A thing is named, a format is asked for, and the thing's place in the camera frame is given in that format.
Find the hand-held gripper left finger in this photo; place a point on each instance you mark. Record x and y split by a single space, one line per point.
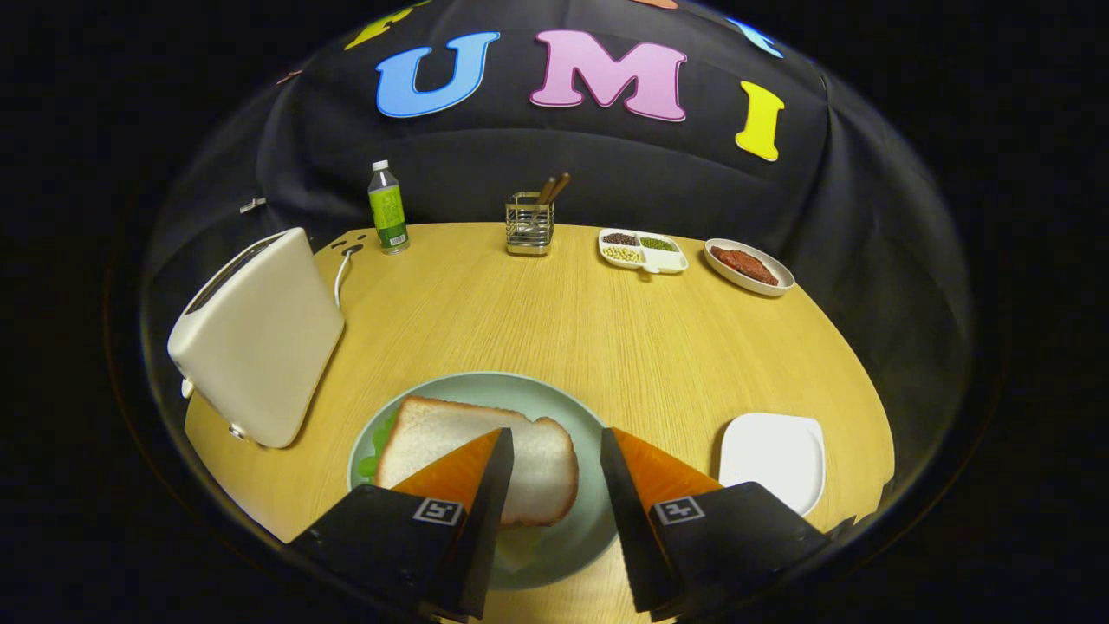
485 537

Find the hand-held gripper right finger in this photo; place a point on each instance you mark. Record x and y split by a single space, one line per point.
628 529

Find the white bread slice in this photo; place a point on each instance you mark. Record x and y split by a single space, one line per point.
442 433

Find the green lettuce leaf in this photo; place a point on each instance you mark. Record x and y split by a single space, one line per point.
374 455

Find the pale green plate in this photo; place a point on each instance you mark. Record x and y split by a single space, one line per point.
485 390

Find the square white plate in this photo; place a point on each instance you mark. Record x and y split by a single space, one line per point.
771 459

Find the white divided dish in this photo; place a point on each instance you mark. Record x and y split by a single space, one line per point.
667 260

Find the yellow bean pile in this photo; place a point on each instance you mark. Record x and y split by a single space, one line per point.
622 254

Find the green bean pile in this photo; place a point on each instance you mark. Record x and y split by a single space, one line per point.
658 244

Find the red meat slices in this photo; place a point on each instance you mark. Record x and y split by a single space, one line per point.
745 264

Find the dark bean pile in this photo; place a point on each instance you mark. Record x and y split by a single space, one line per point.
620 238

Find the round white meat plate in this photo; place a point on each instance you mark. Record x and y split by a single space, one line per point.
784 277

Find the white toaster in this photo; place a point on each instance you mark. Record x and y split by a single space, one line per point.
260 338

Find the metal utensil holder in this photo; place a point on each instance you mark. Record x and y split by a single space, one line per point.
528 234

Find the green label drink bottle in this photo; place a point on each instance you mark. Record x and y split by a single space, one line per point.
388 217

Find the white cloth clip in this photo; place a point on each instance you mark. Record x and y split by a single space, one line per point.
252 204

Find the orange cloth clip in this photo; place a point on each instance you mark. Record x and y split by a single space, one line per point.
288 76

